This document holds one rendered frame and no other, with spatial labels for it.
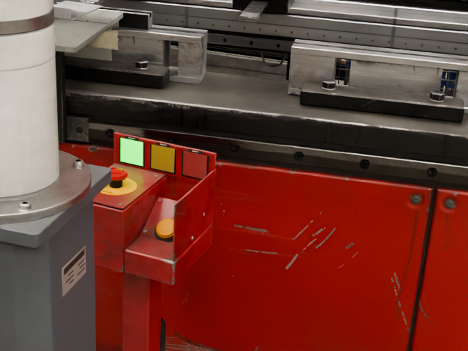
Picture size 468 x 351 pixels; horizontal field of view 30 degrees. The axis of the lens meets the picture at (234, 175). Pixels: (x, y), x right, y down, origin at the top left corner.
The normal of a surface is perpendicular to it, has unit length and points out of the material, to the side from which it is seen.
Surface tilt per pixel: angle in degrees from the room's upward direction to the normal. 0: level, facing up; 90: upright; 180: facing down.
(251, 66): 90
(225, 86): 0
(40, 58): 90
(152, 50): 90
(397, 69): 90
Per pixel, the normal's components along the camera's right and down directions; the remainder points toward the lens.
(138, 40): -0.19, 0.39
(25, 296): 0.47, 0.38
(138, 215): 0.92, 0.20
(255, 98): 0.05, -0.91
